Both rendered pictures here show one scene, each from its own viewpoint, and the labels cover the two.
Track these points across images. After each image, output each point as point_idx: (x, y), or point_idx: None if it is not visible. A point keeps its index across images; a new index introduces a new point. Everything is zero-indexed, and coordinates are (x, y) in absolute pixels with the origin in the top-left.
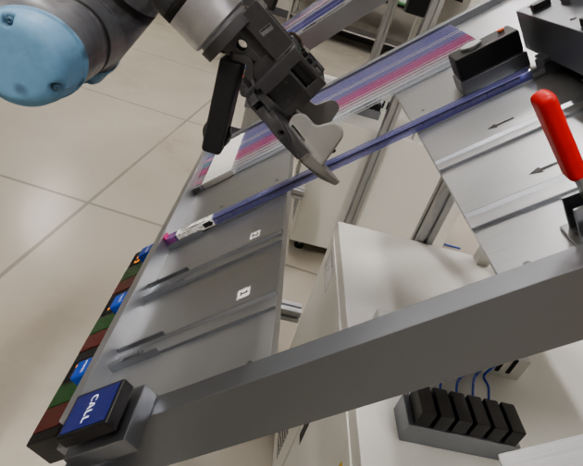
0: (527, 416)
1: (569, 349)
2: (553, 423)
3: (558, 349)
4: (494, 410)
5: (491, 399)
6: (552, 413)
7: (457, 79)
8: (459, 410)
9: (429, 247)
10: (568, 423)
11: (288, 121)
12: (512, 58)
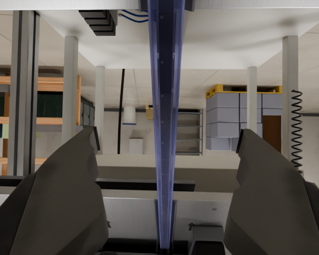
0: (137, 26)
1: (199, 51)
2: (140, 34)
3: (197, 48)
4: (102, 28)
5: (142, 14)
6: (146, 35)
7: (207, 241)
8: (86, 13)
9: None
10: (143, 39)
11: (241, 232)
12: (189, 253)
